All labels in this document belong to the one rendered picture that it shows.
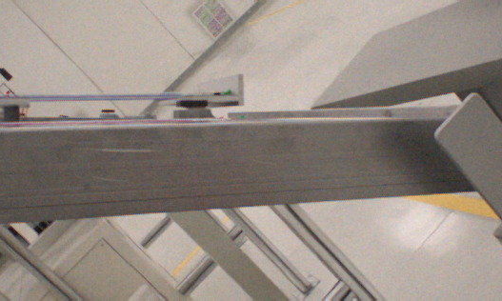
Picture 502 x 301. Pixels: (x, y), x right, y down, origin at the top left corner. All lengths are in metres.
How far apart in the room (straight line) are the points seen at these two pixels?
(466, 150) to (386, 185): 0.07
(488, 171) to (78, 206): 0.30
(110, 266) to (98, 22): 6.87
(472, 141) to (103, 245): 1.54
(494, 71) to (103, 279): 1.33
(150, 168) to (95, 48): 8.17
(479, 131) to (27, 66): 8.17
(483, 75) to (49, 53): 7.81
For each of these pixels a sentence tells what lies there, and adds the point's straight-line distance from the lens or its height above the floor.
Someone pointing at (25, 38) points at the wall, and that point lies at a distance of 8.59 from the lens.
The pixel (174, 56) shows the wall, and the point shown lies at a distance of 8.75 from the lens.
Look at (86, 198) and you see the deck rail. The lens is 0.44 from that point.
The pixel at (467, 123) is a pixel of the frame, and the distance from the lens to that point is 0.50.
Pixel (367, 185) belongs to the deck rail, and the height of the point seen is 0.75.
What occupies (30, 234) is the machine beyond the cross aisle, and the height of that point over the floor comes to 0.32.
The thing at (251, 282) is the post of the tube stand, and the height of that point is 0.36.
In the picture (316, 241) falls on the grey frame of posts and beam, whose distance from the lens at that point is 1.28.
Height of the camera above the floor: 0.96
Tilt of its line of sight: 15 degrees down
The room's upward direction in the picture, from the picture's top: 43 degrees counter-clockwise
